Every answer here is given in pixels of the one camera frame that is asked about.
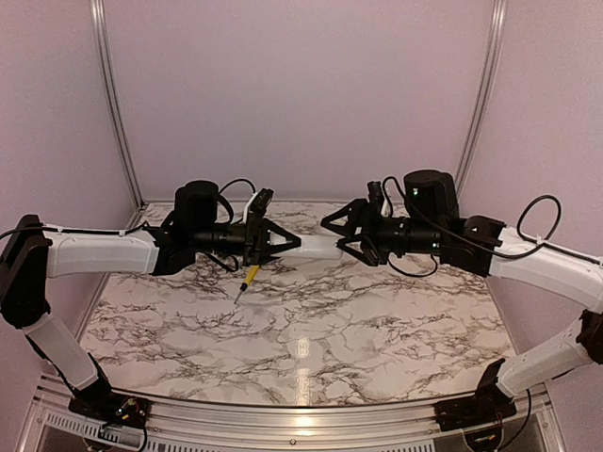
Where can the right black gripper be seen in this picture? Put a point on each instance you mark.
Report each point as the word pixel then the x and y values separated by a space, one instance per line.
pixel 358 209

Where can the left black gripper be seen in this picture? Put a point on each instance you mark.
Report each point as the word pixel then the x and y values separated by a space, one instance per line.
pixel 268 250

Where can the white remote control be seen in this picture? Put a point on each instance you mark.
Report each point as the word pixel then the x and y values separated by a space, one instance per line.
pixel 320 247

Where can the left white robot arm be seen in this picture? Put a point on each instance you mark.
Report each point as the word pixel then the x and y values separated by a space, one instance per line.
pixel 36 252

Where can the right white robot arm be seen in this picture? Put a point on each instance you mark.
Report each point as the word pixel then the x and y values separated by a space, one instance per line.
pixel 485 247

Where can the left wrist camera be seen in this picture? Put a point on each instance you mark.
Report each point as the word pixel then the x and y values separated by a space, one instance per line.
pixel 257 205

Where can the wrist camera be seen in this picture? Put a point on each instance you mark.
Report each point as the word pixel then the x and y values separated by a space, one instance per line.
pixel 257 205
pixel 379 199

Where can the yellow handled screwdriver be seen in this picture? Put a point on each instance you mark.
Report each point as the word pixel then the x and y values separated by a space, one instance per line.
pixel 249 278

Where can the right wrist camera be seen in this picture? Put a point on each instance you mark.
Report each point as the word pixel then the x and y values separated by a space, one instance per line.
pixel 379 199

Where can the front aluminium rail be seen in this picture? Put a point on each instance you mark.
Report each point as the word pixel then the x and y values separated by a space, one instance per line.
pixel 178 425

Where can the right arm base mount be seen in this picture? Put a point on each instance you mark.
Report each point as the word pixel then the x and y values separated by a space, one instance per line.
pixel 486 405

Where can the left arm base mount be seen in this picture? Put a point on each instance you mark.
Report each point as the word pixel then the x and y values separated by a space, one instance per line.
pixel 100 402

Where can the right aluminium corner post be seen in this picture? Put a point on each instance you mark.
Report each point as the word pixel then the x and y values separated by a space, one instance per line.
pixel 485 90

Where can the aluminium corner post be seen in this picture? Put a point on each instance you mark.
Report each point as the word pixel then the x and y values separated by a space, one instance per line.
pixel 99 25
pixel 485 90

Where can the left aluminium corner post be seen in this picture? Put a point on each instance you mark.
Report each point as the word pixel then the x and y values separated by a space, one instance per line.
pixel 99 25

